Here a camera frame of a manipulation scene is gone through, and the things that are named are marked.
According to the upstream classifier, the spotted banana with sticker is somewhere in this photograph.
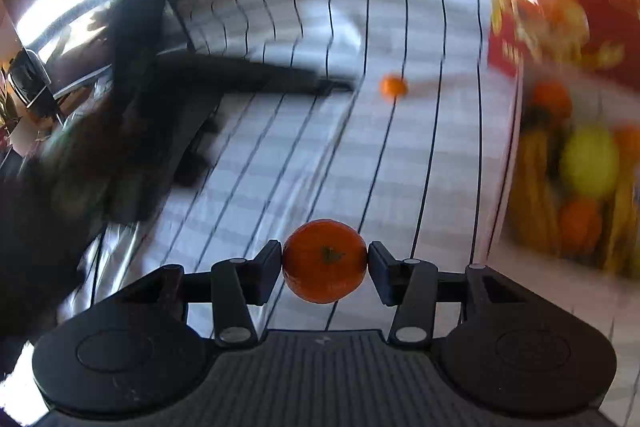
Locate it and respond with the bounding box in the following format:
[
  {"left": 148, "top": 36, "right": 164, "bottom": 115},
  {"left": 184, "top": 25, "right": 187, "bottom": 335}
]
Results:
[{"left": 602, "top": 172, "right": 637, "bottom": 273}]

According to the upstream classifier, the orange mandarin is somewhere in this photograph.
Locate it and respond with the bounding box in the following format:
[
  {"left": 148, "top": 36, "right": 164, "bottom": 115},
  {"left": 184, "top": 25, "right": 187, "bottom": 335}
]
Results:
[
  {"left": 282, "top": 219, "right": 369, "bottom": 304},
  {"left": 559, "top": 198, "right": 603, "bottom": 253},
  {"left": 614, "top": 125, "right": 640, "bottom": 158}
]

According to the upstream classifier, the mandarin with green leaves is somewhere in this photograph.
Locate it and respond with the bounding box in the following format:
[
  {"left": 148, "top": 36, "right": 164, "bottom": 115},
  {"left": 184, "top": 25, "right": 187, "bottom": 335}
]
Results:
[{"left": 531, "top": 82, "right": 572, "bottom": 120}]

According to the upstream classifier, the pink cardboard box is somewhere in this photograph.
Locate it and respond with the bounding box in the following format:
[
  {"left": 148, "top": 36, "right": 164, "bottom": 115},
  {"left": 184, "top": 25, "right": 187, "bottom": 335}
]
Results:
[{"left": 492, "top": 67, "right": 640, "bottom": 280}]

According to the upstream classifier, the long spotted banana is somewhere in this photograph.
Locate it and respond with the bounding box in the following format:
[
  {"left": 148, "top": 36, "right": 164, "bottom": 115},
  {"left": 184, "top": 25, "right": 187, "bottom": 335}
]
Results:
[{"left": 515, "top": 127, "right": 562, "bottom": 254}]

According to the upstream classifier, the small orange kumquat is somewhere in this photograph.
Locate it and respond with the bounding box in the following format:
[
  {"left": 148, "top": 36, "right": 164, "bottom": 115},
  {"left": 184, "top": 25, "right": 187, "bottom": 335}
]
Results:
[{"left": 379, "top": 75, "right": 408, "bottom": 100}]

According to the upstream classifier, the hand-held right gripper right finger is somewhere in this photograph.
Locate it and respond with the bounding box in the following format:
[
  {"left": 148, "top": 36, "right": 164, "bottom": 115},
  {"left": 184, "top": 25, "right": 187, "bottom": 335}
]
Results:
[{"left": 367, "top": 241, "right": 538, "bottom": 347}]

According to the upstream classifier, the green pear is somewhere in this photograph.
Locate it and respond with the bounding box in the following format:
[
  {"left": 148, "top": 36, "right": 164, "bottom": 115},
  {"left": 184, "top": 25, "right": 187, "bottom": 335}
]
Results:
[{"left": 559, "top": 124, "right": 621, "bottom": 200}]

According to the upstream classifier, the dark round object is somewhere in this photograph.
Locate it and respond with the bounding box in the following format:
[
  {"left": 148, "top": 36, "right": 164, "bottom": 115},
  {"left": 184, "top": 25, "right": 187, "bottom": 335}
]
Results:
[{"left": 9, "top": 48, "right": 55, "bottom": 118}]

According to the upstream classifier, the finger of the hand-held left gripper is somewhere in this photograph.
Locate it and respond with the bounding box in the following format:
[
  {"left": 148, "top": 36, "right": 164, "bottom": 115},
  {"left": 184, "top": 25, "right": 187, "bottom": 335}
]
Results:
[
  {"left": 160, "top": 54, "right": 357, "bottom": 98},
  {"left": 172, "top": 96, "right": 224, "bottom": 188}
]

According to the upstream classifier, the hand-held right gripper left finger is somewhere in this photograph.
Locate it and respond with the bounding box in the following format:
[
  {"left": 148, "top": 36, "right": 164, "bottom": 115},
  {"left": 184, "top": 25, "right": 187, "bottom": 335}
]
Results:
[{"left": 117, "top": 239, "right": 284, "bottom": 348}]

